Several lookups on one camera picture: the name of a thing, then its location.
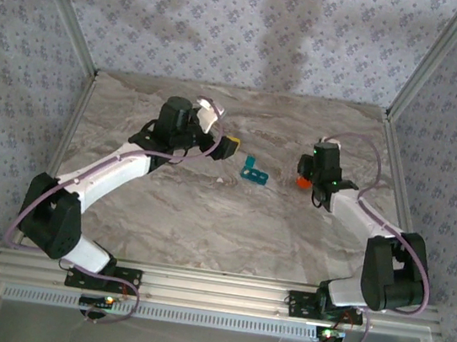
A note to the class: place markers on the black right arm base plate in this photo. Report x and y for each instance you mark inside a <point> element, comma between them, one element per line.
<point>299,304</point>

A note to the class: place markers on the aluminium frame post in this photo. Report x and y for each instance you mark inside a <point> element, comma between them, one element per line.
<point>66,3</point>
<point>434,55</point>

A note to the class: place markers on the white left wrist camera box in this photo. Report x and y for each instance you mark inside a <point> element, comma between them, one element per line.
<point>208,115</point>

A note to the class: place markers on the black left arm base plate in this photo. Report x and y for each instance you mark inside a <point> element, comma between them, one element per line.
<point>128,278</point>

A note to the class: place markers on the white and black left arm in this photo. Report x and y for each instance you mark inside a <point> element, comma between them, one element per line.
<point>114,167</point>

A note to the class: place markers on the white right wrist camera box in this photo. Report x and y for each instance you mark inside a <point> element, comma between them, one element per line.
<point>329,142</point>

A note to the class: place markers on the teal pill organizer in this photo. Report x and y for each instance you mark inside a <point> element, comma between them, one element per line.
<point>253,175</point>

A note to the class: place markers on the small circuit board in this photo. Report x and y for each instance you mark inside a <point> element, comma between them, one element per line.
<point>331,334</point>
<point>97,300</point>

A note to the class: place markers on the orange pill bottle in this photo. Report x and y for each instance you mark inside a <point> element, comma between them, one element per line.
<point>303,183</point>

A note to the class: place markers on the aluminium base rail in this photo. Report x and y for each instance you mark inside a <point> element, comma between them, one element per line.
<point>212,288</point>

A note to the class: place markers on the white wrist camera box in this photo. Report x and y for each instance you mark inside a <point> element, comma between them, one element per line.
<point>208,115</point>
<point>329,142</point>

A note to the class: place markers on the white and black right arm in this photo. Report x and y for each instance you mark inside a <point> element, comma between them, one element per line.
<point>350,213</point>

